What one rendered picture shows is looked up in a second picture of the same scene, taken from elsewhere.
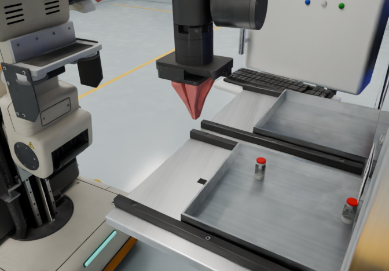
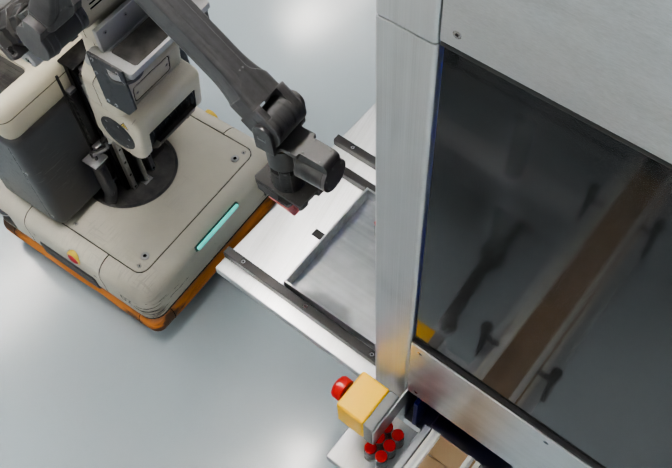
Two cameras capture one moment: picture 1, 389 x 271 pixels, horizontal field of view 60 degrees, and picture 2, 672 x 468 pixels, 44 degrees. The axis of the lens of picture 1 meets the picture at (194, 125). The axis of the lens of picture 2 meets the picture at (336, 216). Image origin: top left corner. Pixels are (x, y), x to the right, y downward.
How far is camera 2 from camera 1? 1.02 m
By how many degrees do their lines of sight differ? 29
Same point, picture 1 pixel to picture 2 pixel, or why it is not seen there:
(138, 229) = (246, 285)
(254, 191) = (368, 254)
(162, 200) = (272, 254)
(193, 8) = (280, 164)
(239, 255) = (328, 326)
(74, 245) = (182, 221)
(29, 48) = (117, 29)
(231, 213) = (336, 278)
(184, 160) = not seen: hidden behind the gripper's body
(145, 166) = (294, 65)
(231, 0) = (307, 175)
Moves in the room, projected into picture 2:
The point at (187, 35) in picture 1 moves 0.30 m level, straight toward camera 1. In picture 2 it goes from (278, 176) to (242, 354)
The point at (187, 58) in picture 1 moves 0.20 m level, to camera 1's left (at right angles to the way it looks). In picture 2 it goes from (280, 188) to (159, 175)
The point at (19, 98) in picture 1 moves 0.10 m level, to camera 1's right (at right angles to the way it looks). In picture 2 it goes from (111, 90) to (156, 94)
